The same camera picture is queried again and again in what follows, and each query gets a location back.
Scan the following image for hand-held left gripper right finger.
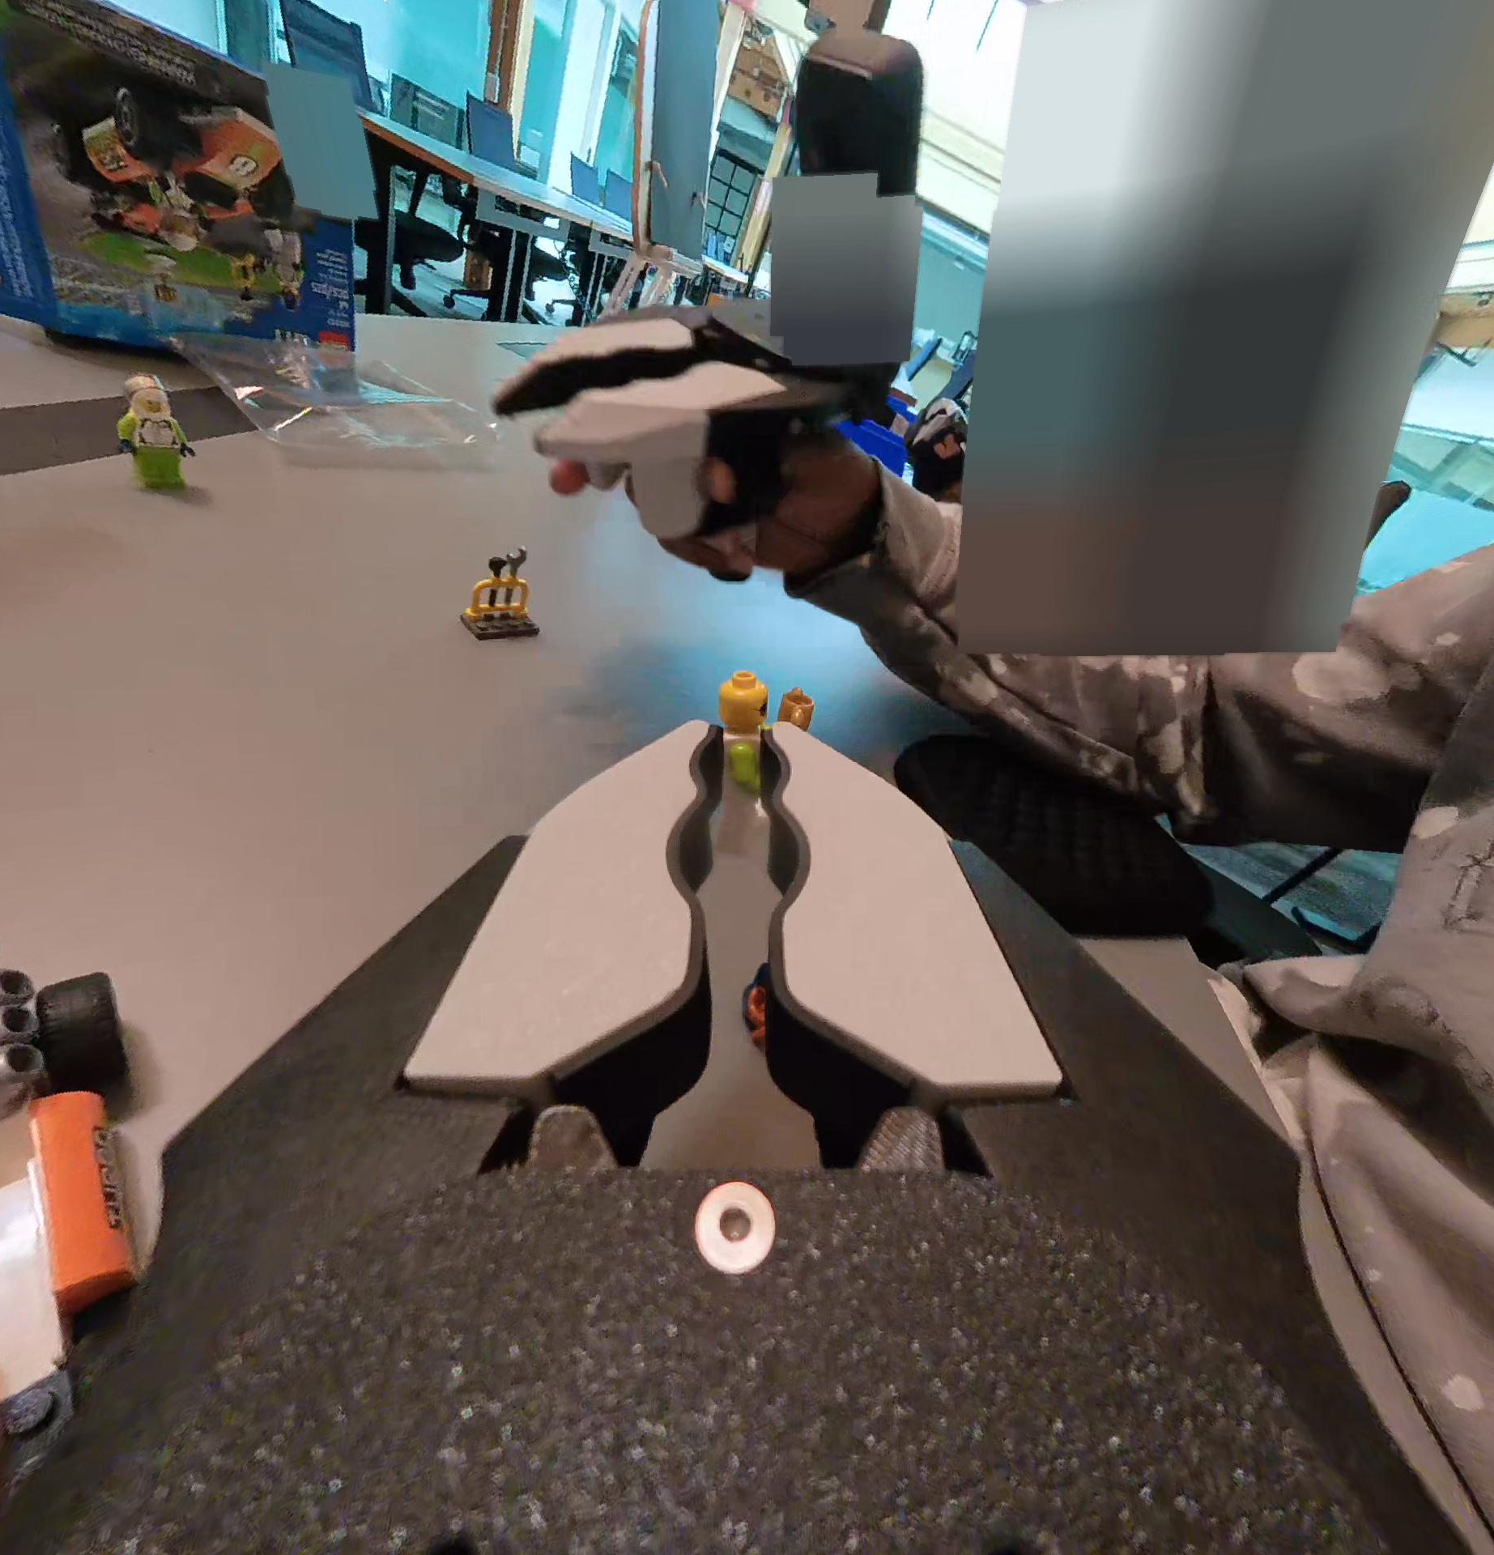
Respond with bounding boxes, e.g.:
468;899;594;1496
764;725;1065;1107

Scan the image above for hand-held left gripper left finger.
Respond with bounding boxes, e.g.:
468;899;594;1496
407;723;720;1095

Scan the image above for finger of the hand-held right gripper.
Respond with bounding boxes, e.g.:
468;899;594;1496
493;311;789;414
530;373;814;471

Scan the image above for small yellow lego piece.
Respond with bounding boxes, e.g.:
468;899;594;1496
468;549;541;624

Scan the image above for green lego minifigure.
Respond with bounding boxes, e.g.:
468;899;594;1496
114;373;198;494

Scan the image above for orange lego race car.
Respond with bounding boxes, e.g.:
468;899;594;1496
0;924;146;1555

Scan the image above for person's right forearm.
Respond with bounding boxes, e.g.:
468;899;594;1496
796;475;1441;857

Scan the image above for blue lego set box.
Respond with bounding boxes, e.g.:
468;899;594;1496
0;0;363;347

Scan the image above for person's right hand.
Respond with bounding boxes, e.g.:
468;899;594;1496
550;421;889;586

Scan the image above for tall black panel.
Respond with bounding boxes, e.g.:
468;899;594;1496
645;0;729;261

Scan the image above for black mesh office chair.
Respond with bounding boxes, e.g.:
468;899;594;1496
889;730;1324;967

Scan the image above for long wooden office desk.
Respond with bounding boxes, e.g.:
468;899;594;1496
354;110;644;322

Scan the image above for blue plastic bin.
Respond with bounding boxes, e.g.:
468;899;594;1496
841;402;972;487

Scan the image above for clear plastic bag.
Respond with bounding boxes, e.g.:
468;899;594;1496
176;329;509;467

